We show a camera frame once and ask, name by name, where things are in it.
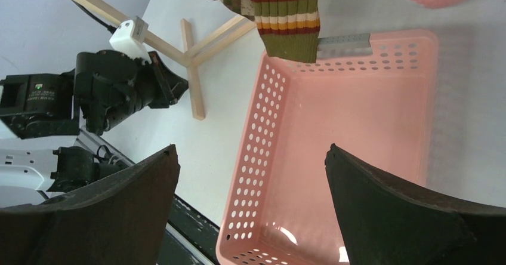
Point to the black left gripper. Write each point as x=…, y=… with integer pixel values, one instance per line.
x=107, y=90

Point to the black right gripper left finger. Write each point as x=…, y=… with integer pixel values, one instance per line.
x=119, y=219

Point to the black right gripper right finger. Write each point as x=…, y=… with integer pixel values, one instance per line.
x=385, y=219

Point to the olive striped sock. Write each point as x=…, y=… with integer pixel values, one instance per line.
x=289, y=29

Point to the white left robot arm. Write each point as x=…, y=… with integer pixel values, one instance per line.
x=43, y=105

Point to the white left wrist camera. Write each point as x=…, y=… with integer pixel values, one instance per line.
x=129, y=38

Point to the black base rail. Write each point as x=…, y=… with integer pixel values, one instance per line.
x=189, y=238

